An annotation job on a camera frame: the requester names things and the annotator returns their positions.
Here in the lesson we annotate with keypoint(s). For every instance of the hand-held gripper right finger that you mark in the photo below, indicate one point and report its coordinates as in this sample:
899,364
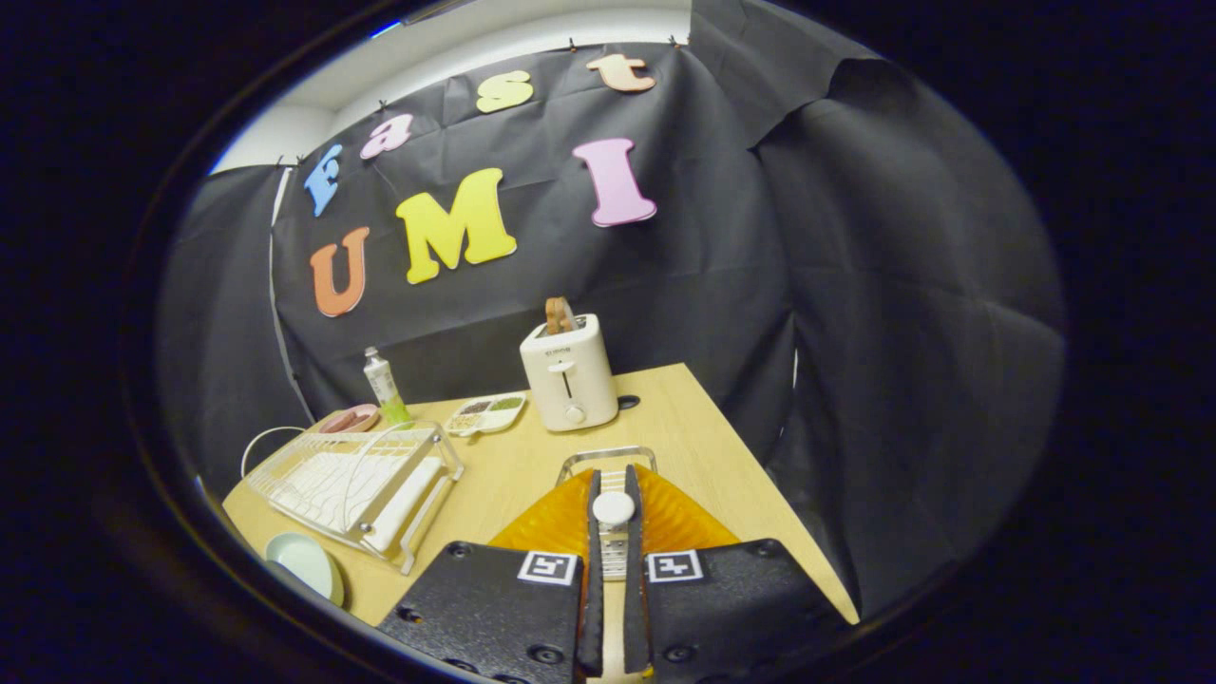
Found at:
731,608

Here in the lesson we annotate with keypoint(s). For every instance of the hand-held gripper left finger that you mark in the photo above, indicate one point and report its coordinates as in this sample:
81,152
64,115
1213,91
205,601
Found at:
494,608

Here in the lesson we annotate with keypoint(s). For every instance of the pale green plate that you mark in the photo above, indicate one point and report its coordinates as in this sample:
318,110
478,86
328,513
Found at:
304,565

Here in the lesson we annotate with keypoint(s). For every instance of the pink plate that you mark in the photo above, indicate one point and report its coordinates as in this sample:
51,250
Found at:
361,419

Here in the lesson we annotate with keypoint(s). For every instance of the white divided seed tray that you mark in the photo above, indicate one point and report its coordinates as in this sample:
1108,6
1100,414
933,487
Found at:
494,418

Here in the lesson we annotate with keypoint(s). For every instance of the white toaster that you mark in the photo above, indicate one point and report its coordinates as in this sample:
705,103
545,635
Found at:
570,380

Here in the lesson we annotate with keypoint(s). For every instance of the clear bottle with green liquid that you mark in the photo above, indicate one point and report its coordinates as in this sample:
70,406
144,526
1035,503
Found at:
382,380

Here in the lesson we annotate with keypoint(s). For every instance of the brown toast slice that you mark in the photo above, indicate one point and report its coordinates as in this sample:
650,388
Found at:
559,315

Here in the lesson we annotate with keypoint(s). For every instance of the black backdrop cloth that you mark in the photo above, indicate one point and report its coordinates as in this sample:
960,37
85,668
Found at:
902,332

